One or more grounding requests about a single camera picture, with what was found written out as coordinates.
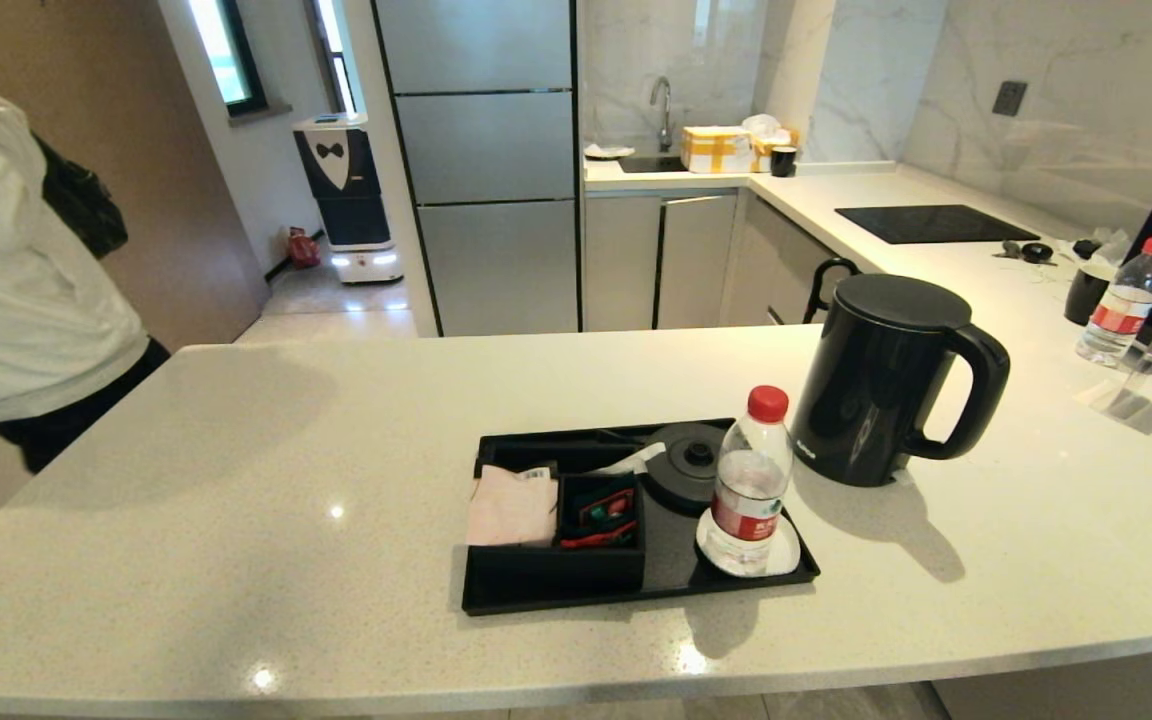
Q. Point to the large black cup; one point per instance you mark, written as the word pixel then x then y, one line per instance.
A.
pixel 1084 297

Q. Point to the brown wooden door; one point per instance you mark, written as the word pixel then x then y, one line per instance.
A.
pixel 186 150

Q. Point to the white kitchen cabinet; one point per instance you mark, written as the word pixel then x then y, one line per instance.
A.
pixel 621 260

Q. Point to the clear water bottle red cap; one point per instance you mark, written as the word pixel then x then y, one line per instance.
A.
pixel 1121 310
pixel 749 500

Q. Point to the white dish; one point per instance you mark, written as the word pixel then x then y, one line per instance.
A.
pixel 608 151

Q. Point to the black round kettle base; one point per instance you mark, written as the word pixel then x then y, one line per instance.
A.
pixel 686 470

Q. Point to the person in black trousers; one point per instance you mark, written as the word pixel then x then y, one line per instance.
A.
pixel 6 280

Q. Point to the small black cup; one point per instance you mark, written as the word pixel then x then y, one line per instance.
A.
pixel 783 162

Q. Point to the chrome faucet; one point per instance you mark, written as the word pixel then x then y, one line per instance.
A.
pixel 667 130

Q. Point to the white round coaster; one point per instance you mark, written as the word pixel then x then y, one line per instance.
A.
pixel 782 556

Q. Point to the black compartment organizer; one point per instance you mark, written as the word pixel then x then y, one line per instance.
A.
pixel 556 570

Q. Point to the black induction cooktop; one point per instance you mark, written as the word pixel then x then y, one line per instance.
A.
pixel 936 224

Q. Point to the clear acrylic sign holder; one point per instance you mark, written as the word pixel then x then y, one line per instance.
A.
pixel 1136 405

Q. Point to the crumpled clear wrapper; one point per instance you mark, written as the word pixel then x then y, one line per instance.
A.
pixel 1108 248

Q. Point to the dark framed glass door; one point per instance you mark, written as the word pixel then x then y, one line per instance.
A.
pixel 336 55

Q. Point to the black round lid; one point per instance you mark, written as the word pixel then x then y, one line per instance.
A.
pixel 1037 252

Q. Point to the silver refrigerator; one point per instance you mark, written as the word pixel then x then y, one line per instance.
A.
pixel 486 150

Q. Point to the dark kitchen sink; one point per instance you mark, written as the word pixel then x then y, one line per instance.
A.
pixel 651 163

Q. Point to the cardboard box yellow tape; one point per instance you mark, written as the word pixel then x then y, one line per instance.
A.
pixel 716 150

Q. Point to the grey wall socket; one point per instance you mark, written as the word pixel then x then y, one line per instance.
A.
pixel 1010 98

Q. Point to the black electric kettle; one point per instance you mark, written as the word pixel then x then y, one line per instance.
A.
pixel 866 390

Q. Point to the red bag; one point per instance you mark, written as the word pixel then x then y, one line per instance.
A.
pixel 303 250

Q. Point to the black shoulder bag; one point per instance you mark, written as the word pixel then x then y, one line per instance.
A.
pixel 86 205

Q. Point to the pink black tea packet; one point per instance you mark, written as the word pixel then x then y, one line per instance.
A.
pixel 511 510

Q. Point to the black serving tray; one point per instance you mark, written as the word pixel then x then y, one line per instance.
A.
pixel 676 585

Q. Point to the dark framed window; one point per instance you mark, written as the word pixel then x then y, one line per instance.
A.
pixel 226 50

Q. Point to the white service robot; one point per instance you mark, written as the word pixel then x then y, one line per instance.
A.
pixel 351 200

